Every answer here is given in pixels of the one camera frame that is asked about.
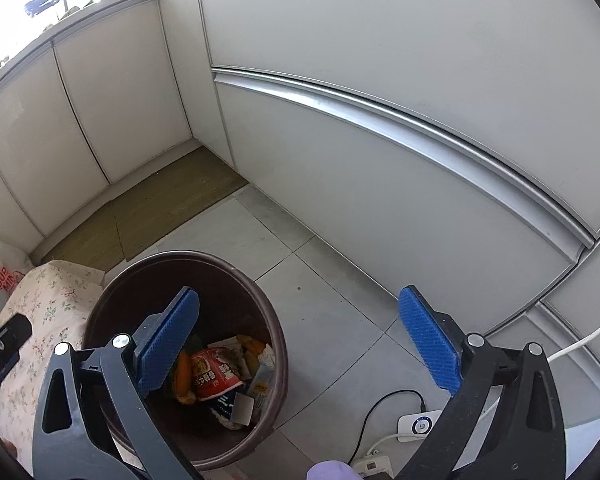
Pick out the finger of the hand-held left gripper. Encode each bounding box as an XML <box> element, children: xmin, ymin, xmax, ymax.
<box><xmin>0</xmin><ymin>314</ymin><xmax>33</xmax><ymax>408</ymax></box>

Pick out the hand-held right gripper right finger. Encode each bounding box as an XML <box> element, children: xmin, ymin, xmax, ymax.
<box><xmin>395</xmin><ymin>285</ymin><xmax>566</xmax><ymax>480</ymax></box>

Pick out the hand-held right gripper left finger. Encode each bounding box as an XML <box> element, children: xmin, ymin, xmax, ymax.
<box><xmin>32</xmin><ymin>286</ymin><xmax>201</xmax><ymax>480</ymax></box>

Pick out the orange snack wrapper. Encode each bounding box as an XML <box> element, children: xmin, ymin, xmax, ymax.
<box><xmin>174</xmin><ymin>352</ymin><xmax>197</xmax><ymax>403</ymax></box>

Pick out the red instant noodle cup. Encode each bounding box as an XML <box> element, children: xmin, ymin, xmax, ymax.
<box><xmin>190</xmin><ymin>347</ymin><xmax>246</xmax><ymax>401</ymax></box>

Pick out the yellow snack wrapper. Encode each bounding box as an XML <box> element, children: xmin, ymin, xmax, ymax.
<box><xmin>236</xmin><ymin>335</ymin><xmax>267</xmax><ymax>361</ymax></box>

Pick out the brown trash bin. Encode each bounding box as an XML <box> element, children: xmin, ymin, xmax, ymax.
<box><xmin>82</xmin><ymin>250</ymin><xmax>288</xmax><ymax>471</ymax></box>

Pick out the blue cardboard box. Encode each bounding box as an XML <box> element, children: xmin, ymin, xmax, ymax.
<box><xmin>210</xmin><ymin>392</ymin><xmax>255</xmax><ymax>431</ymax></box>

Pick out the white plastic shopping bag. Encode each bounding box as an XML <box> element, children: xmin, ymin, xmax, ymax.
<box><xmin>0</xmin><ymin>235</ymin><xmax>33</xmax><ymax>313</ymax></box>

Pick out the floral tablecloth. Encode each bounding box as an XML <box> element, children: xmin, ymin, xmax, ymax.
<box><xmin>0</xmin><ymin>260</ymin><xmax>106</xmax><ymax>476</ymax></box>

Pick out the white plug adapter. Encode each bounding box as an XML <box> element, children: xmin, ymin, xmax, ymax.
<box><xmin>397</xmin><ymin>409</ymin><xmax>443</xmax><ymax>443</ymax></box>

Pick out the brown floor mat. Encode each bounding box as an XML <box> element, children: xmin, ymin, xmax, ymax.
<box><xmin>40</xmin><ymin>147</ymin><xmax>248</xmax><ymax>273</ymax></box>

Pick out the white power strip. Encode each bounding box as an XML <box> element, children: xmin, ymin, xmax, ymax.
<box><xmin>352</xmin><ymin>452</ymin><xmax>396</xmax><ymax>480</ymax></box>

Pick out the lilac cloth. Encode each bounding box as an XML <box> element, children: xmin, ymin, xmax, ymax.
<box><xmin>307</xmin><ymin>461</ymin><xmax>356</xmax><ymax>480</ymax></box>

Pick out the white cabinet row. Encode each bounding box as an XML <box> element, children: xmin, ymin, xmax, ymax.
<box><xmin>0</xmin><ymin>0</ymin><xmax>600</xmax><ymax>461</ymax></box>

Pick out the dark folding rack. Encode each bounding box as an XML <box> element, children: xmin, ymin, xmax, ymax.
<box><xmin>25</xmin><ymin>0</ymin><xmax>68</xmax><ymax>18</ymax></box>

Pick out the black cable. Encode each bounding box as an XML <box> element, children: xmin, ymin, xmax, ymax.
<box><xmin>347</xmin><ymin>390</ymin><xmax>427</xmax><ymax>466</ymax></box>

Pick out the white cable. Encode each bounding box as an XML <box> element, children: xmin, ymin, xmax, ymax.
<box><xmin>547</xmin><ymin>317</ymin><xmax>600</xmax><ymax>361</ymax></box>

